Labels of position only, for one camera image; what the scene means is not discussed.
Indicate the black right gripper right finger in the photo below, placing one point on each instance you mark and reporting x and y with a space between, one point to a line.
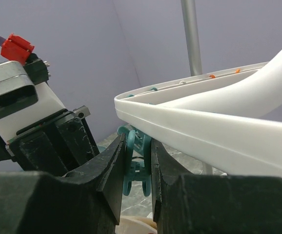
186 203

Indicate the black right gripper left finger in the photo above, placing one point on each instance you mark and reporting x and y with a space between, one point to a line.
87 200

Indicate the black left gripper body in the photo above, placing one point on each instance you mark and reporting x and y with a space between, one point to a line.
56 144

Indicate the orange underwear beige waistband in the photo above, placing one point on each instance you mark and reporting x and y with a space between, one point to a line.
136 225

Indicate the teal front clothes peg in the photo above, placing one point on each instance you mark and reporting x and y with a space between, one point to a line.
137 159

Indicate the white oval clip hanger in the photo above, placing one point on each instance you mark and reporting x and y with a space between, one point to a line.
216 118

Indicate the white drying rack stand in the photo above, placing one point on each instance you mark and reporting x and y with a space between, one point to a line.
192 37

